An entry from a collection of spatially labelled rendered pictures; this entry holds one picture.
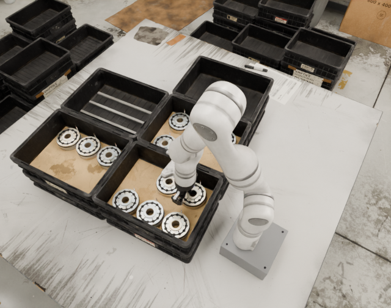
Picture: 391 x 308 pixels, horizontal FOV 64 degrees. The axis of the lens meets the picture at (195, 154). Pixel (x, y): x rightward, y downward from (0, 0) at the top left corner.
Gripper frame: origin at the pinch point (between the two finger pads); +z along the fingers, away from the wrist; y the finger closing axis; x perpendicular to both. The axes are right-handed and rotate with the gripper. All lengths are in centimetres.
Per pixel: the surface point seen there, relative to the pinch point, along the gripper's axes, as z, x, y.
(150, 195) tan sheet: 5.6, 12.8, -5.0
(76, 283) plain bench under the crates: 20, 18, -45
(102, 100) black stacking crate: 7, 64, 23
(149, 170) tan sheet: 5.7, 20.5, 4.0
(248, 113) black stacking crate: 4, 0, 55
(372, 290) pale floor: 83, -102, 47
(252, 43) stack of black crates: 48, 45, 163
